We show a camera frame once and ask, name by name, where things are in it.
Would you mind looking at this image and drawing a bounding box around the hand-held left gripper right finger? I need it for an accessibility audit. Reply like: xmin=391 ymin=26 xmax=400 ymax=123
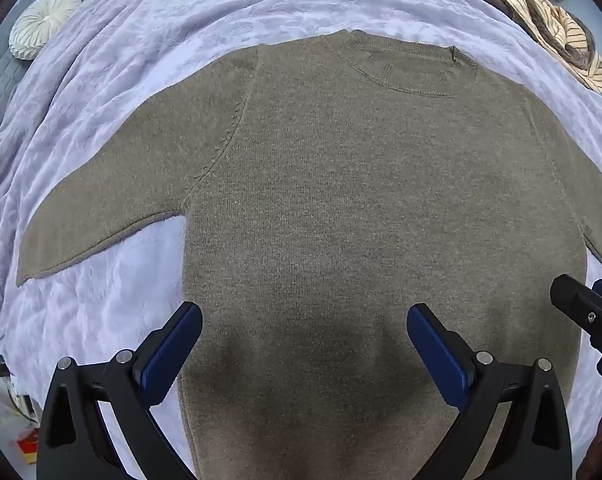
xmin=406 ymin=303 xmax=573 ymax=480

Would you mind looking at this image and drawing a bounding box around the pile of striped brown clothes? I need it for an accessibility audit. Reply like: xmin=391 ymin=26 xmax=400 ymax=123
xmin=415 ymin=0 xmax=602 ymax=95

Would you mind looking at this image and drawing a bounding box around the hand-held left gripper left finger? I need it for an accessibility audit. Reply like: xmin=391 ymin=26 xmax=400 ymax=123
xmin=36 ymin=301 xmax=203 ymax=480

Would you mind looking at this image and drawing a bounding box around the lavender fleece blanket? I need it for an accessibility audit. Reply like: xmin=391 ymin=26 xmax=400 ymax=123
xmin=0 ymin=0 xmax=602 ymax=480

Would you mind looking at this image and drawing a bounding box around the olive knit sweater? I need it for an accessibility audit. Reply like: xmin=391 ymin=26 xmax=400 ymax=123
xmin=16 ymin=29 xmax=602 ymax=480

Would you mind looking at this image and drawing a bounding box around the red and yellow packet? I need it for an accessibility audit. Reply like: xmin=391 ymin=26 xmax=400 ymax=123
xmin=15 ymin=427 xmax=40 ymax=465

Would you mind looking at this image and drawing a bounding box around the grey quilted headboard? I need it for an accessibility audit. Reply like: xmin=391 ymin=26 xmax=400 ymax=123
xmin=0 ymin=0 xmax=112 ymax=161

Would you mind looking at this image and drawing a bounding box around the round white pleated cushion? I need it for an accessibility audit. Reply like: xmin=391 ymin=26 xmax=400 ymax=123
xmin=9 ymin=0 xmax=83 ymax=61

